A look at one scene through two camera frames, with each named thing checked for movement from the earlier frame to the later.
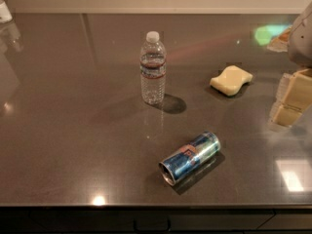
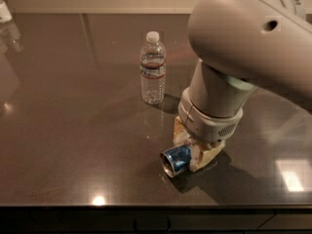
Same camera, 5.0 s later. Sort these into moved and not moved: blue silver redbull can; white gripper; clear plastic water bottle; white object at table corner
Moved: blue silver redbull can; white gripper
Not moved: white object at table corner; clear plastic water bottle
